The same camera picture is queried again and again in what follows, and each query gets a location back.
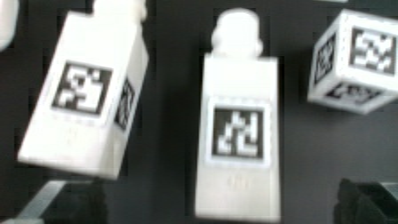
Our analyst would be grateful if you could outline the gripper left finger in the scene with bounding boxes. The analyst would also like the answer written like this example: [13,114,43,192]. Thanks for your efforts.
[11,180,109,224]

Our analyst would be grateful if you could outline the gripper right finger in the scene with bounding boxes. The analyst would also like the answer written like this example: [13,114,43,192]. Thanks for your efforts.
[334,179,398,224]

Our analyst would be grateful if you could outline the white chair leg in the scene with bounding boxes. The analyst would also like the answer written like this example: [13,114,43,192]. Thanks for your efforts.
[18,0,150,179]
[194,8,281,224]

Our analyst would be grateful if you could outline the white tagged cube near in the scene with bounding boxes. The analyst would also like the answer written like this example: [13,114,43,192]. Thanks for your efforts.
[308,9,398,114]

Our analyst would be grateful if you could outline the white chair seat part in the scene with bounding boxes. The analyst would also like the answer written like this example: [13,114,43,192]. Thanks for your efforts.
[0,0,20,51]

